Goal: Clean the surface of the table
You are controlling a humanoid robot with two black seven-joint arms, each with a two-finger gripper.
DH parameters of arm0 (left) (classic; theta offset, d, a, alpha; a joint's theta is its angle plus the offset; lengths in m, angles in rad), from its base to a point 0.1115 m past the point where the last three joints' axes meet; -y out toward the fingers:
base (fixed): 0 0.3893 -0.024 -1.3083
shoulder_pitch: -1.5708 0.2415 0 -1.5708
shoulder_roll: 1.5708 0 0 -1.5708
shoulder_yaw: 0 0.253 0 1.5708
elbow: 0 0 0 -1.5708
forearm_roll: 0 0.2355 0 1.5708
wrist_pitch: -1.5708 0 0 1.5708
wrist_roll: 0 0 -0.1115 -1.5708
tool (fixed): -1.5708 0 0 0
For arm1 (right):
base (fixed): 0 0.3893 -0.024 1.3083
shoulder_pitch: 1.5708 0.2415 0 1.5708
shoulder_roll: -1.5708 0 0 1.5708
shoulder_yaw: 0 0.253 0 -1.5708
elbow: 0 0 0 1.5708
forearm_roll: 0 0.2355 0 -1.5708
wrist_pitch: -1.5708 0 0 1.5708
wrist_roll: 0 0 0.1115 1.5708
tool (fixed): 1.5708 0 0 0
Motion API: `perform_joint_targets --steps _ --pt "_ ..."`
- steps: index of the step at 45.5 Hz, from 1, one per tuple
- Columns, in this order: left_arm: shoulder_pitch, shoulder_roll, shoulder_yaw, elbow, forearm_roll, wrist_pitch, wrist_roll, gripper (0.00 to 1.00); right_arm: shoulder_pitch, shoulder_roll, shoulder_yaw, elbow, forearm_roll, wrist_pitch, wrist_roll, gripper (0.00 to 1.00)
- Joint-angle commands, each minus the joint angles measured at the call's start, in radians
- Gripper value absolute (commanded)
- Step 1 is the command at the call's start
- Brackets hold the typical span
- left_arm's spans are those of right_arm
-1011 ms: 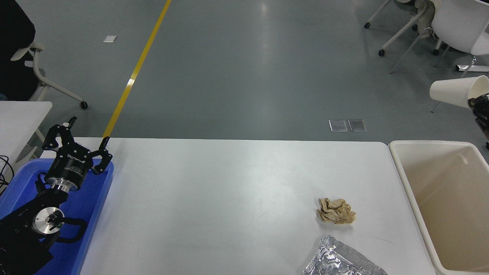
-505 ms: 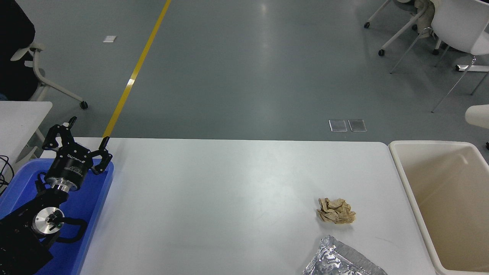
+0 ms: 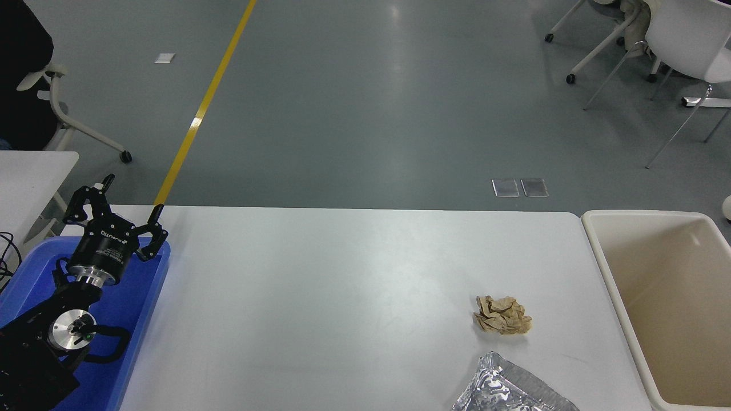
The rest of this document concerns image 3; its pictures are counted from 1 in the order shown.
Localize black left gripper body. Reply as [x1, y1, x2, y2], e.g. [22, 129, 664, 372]
[67, 217, 141, 283]

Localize silver foil tray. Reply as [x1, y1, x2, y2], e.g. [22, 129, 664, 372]
[452, 352, 580, 411]

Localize blue plastic tray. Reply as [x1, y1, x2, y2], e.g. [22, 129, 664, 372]
[0, 237, 171, 411]

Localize white side table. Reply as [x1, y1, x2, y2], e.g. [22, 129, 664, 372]
[0, 150, 79, 255]

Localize white wheeled office chair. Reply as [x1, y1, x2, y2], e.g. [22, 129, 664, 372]
[16, 62, 132, 164]

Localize seated person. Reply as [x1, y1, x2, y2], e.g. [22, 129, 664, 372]
[0, 0, 58, 150]

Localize crumpled tan paper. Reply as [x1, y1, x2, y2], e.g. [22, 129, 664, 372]
[472, 295, 533, 336]

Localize white chair with casters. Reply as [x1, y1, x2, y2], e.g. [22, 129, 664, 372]
[544, 0, 657, 85]

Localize beige garment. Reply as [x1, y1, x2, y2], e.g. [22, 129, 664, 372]
[588, 0, 653, 57]

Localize large pale plastic bin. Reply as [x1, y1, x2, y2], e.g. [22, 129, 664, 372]
[581, 209, 731, 411]

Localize white shell chair metal legs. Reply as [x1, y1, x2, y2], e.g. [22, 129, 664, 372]
[583, 0, 731, 169]

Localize white metal foot bar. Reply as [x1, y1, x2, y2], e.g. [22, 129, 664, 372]
[681, 96, 731, 109]

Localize thin black cable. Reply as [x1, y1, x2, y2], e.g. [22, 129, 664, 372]
[0, 231, 22, 292]

